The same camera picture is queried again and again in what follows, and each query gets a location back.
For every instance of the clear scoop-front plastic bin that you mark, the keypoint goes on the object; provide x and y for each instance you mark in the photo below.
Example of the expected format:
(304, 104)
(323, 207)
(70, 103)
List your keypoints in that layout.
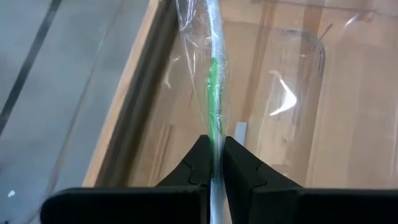
(280, 140)

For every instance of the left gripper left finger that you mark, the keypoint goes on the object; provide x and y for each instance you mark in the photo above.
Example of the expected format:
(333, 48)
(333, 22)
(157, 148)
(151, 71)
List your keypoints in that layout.
(124, 205)

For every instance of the green toothbrush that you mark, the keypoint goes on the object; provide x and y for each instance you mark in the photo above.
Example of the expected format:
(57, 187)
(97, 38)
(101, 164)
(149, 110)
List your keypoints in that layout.
(214, 93)

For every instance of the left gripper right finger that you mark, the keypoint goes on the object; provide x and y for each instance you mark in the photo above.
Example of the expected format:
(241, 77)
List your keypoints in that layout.
(311, 205)

